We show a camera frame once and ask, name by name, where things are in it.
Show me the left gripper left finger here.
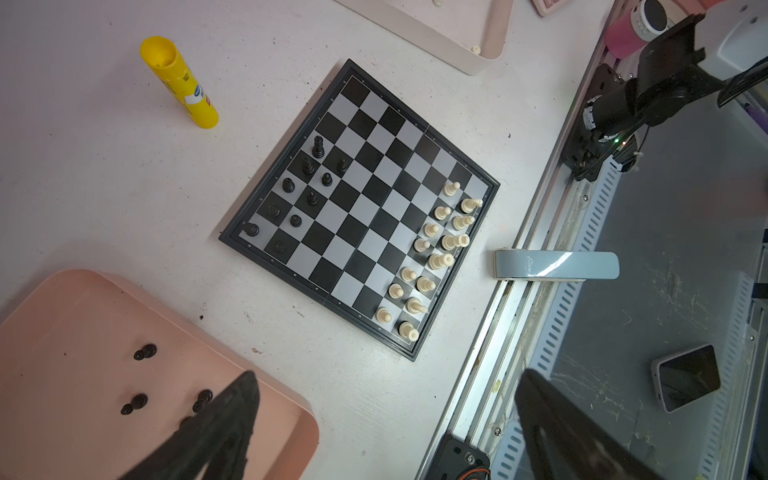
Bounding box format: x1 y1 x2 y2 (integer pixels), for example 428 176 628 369
122 371 260 479

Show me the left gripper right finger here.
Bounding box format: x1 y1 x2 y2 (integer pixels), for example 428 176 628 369
515 369 659 479

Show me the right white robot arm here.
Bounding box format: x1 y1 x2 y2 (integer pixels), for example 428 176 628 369
582 1 767 138

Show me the pink plastic tray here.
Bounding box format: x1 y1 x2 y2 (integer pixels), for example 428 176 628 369
0 268 320 480

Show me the grey stapler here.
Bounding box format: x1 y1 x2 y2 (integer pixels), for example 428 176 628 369
494 249 620 282

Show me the black and silver chessboard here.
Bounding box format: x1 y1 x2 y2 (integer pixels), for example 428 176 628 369
220 61 500 359

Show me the pink calculator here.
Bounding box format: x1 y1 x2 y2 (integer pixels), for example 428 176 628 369
531 0 568 17

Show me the white plastic tray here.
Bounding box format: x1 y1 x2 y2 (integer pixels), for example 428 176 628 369
338 0 515 76

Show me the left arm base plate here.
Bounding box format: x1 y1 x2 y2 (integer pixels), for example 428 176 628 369
425 433 491 480

